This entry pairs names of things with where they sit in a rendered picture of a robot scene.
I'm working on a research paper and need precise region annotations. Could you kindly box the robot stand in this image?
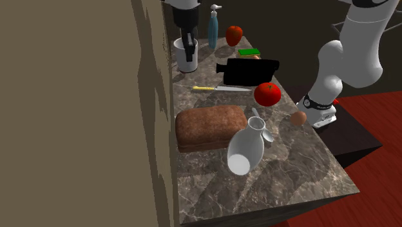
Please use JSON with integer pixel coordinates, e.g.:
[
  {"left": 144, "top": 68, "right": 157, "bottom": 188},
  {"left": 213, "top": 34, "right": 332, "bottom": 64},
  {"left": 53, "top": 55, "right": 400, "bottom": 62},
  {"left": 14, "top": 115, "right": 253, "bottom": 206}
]
[{"left": 283, "top": 84, "right": 384, "bottom": 169}]

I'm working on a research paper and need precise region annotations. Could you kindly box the white vase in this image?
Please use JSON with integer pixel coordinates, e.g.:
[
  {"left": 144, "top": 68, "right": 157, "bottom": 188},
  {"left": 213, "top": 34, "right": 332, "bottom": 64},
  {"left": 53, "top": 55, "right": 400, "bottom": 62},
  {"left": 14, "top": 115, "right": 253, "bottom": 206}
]
[{"left": 227, "top": 115, "right": 267, "bottom": 177}]

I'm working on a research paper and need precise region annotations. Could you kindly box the red apple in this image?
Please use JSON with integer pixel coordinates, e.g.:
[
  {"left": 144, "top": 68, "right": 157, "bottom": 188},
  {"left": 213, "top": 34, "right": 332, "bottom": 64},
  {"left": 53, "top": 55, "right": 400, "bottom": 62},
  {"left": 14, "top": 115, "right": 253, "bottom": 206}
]
[{"left": 225, "top": 25, "right": 244, "bottom": 48}]

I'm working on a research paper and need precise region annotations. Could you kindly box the red tomato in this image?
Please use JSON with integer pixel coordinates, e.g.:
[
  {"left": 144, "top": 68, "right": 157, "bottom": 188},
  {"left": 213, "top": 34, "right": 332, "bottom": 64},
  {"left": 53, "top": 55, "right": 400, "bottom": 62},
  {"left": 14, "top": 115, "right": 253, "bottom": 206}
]
[{"left": 253, "top": 82, "right": 282, "bottom": 108}]

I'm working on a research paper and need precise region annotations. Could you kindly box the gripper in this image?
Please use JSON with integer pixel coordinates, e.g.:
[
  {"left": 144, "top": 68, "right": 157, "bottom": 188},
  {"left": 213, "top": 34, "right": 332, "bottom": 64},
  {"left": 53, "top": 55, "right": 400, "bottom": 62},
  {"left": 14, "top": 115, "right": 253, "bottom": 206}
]
[{"left": 171, "top": 6, "right": 200, "bottom": 63}]

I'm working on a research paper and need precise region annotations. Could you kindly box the blue soap dispenser bottle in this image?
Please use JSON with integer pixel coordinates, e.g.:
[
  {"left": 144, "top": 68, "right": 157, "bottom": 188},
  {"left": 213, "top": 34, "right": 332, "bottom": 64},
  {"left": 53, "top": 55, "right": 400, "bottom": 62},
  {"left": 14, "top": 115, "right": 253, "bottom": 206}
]
[{"left": 207, "top": 4, "right": 223, "bottom": 50}]

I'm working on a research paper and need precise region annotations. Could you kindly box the black pan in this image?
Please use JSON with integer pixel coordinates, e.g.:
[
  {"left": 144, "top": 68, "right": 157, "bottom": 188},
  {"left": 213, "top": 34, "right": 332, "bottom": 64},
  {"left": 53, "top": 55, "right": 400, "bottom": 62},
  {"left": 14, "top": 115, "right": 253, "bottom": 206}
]
[{"left": 216, "top": 57, "right": 280, "bottom": 87}]

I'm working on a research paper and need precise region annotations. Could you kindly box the yellow handled knife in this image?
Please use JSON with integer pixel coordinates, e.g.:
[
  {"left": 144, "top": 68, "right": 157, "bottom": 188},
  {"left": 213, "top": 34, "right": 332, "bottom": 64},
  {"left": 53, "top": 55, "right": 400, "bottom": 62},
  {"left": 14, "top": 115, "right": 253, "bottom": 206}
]
[{"left": 192, "top": 85, "right": 253, "bottom": 93}]

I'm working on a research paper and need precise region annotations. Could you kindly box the white cup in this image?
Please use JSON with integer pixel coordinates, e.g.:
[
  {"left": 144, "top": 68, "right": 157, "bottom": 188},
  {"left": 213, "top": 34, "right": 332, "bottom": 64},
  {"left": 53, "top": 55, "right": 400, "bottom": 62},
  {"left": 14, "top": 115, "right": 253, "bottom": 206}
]
[{"left": 173, "top": 37, "right": 199, "bottom": 74}]

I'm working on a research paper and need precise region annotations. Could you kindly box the brown bread loaf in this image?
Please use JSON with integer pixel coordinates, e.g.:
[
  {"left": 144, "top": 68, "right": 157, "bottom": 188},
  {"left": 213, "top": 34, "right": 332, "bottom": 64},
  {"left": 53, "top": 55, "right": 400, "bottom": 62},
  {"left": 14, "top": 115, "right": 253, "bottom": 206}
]
[{"left": 174, "top": 104, "right": 249, "bottom": 154}]

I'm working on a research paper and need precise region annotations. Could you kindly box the silver spoon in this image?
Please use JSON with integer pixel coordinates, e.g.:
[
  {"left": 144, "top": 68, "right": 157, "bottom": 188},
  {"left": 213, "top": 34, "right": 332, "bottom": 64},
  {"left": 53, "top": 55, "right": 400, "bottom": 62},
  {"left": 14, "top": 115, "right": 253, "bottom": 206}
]
[{"left": 251, "top": 107, "right": 274, "bottom": 143}]

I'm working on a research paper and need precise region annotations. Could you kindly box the green and yellow sponge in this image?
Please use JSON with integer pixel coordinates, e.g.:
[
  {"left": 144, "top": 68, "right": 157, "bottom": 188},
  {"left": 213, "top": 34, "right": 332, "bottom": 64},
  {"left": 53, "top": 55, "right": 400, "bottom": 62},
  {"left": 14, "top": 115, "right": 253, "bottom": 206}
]
[{"left": 237, "top": 48, "right": 262, "bottom": 59}]

